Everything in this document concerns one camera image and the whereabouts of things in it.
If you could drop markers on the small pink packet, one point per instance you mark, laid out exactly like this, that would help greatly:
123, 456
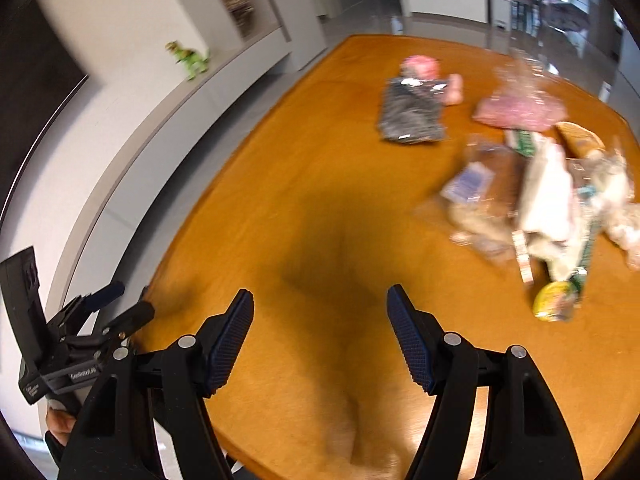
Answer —
455, 89

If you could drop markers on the brown bread piece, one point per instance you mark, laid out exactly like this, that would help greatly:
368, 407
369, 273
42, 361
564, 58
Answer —
580, 139

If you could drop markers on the green dinosaur toy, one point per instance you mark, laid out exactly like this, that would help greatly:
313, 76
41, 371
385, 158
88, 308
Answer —
189, 57

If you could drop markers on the black wall television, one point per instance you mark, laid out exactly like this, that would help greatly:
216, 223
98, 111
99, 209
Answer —
35, 90

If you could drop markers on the white low cabinet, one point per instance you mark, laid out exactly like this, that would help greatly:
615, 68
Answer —
165, 125

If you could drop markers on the pink round wrapper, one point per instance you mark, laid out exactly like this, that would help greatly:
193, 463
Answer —
421, 66

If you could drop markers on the green white wrapper strip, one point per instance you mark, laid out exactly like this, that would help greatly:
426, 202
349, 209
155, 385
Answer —
522, 142

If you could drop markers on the stack of books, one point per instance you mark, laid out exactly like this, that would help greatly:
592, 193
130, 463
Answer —
241, 16

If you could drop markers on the grey black foil packet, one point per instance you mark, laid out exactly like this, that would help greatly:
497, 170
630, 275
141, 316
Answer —
411, 110

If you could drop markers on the yellow green round lid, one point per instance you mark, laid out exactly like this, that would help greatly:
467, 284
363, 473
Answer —
552, 301

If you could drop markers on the person's left hand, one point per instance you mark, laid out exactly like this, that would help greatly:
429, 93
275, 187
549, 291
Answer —
60, 426

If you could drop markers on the white crumpled tissue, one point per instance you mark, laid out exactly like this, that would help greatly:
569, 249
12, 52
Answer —
546, 195

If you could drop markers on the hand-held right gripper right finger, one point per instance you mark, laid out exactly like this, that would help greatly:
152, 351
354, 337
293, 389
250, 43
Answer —
410, 341

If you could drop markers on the clear bag with blue card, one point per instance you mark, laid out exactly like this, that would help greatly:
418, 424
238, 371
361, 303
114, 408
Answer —
480, 195

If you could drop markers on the pink plastic bag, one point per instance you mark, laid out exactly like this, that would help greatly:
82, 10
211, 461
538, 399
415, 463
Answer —
520, 107

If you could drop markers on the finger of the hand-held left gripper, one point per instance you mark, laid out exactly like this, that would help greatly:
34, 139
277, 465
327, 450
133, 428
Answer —
134, 314
107, 293

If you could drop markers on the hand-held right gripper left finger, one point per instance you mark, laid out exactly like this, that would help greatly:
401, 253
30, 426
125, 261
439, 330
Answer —
232, 345

